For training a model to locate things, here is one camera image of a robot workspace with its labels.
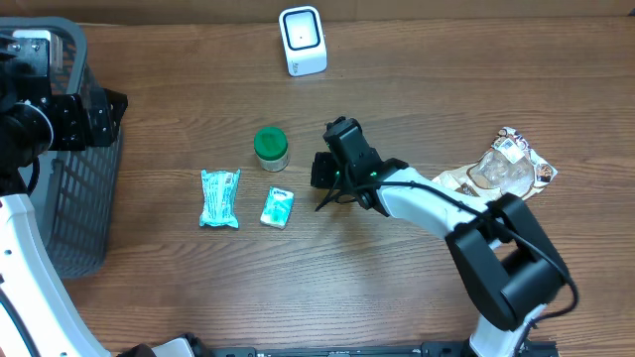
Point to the green lid jar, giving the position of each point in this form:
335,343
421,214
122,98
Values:
271,147

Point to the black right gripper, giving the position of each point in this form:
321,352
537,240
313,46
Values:
324,178

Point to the teal tissue packet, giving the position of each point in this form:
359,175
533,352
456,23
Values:
277,208

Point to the brown white snack bag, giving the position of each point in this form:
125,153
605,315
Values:
510,165

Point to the white barcode scanner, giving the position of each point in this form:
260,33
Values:
303,40

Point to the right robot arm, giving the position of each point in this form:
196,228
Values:
512,272

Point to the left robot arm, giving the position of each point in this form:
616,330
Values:
38,317

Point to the mint green wipes packet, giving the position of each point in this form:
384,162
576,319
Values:
219,191

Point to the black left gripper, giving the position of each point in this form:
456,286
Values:
82,133

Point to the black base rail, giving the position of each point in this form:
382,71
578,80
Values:
327,352

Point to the grey plastic mesh basket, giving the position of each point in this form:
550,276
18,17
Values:
72,191

